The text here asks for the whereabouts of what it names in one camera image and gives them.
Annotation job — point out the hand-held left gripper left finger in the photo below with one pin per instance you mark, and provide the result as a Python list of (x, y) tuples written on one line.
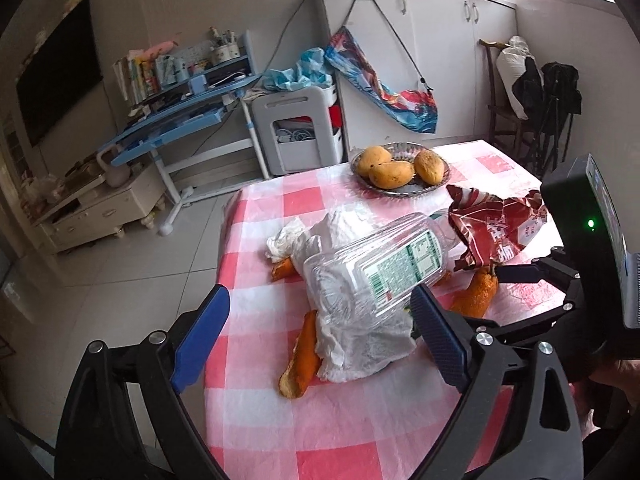
[(200, 335)]

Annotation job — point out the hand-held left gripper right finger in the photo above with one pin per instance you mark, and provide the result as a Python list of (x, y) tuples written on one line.
[(437, 335)]

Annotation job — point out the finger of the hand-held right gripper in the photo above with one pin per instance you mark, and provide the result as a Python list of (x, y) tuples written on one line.
[(540, 322), (520, 274)]

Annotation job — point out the red snack wrapper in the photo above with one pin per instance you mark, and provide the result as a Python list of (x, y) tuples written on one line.
[(500, 230)]

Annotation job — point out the orange peel piece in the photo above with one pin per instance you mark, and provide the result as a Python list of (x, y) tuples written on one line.
[(475, 297), (282, 270), (300, 365)]

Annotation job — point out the large white paper towel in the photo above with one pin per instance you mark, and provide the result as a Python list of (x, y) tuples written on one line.
[(360, 355)]

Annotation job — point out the clear plastic bottle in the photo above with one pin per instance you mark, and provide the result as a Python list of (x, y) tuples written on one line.
[(380, 265)]

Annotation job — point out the person's right hand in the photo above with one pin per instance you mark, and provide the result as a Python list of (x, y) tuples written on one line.
[(620, 390)]

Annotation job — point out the red white checked tablecloth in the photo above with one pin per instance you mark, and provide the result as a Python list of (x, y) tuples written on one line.
[(260, 420)]

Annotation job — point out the yellow mango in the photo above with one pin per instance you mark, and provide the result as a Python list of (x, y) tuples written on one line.
[(430, 167), (392, 175), (375, 160)]

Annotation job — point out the oval fruit basket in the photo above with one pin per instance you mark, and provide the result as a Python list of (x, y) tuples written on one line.
[(405, 191)]

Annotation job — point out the white television cabinet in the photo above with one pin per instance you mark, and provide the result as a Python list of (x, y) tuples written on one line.
[(100, 215)]

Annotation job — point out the dark wooden chair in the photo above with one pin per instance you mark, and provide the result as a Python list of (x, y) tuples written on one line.
[(492, 90)]

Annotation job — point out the pink jug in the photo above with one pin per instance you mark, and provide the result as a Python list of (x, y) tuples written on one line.
[(117, 172)]

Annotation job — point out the white stuffed bag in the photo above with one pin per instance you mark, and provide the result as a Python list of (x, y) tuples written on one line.
[(510, 65)]

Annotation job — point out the blue study desk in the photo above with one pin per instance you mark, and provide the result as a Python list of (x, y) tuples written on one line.
[(165, 130)]

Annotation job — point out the clear plastic bag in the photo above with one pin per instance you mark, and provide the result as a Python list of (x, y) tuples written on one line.
[(45, 187)]

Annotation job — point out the colourful printed hanging bag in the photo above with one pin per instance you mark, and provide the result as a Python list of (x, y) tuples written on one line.
[(380, 90)]

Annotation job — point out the white plastic stool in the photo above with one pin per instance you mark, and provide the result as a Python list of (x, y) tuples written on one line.
[(290, 110)]

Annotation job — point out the white storage cart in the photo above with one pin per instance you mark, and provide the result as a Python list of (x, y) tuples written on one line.
[(337, 110)]

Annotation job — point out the row of books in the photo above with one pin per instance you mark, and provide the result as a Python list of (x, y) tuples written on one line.
[(140, 77)]

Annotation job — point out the white pen holder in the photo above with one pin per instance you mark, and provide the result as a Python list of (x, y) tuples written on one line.
[(225, 52)]

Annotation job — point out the blue plastic bag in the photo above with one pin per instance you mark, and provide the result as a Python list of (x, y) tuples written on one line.
[(305, 67)]

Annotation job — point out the pink plush toy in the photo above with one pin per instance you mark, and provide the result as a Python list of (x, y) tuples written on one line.
[(160, 49)]

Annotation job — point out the black wall television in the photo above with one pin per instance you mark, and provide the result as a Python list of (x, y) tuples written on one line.
[(55, 75)]

